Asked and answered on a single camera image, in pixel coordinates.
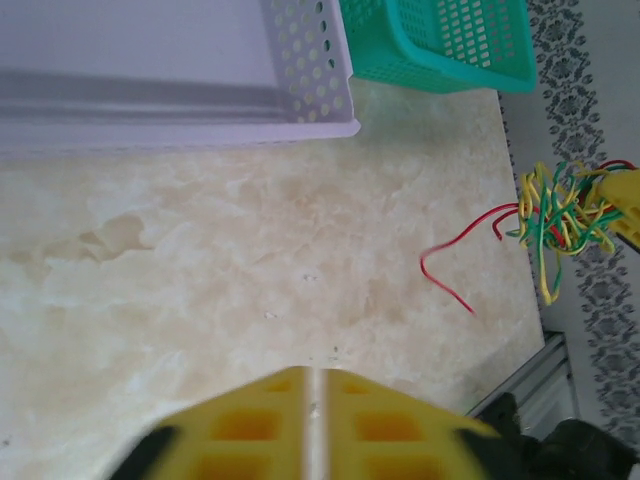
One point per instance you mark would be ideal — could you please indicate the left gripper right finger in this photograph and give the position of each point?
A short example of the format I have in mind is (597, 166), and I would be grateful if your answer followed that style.
(390, 440)

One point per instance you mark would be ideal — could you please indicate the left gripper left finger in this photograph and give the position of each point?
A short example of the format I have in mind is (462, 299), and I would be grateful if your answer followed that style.
(240, 440)

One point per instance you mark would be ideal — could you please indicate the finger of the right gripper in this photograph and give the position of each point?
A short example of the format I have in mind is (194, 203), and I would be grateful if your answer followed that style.
(625, 200)

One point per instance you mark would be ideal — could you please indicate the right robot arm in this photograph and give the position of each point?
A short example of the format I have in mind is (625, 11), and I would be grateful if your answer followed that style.
(575, 450)

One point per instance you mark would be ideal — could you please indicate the teal plastic basket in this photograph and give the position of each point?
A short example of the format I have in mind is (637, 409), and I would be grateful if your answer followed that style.
(400, 65)

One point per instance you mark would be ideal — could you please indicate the purple plastic basket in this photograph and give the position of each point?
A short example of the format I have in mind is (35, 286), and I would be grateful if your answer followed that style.
(150, 50)

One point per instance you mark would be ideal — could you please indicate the aluminium mounting rail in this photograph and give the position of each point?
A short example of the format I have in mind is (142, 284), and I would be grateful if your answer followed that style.
(540, 380)

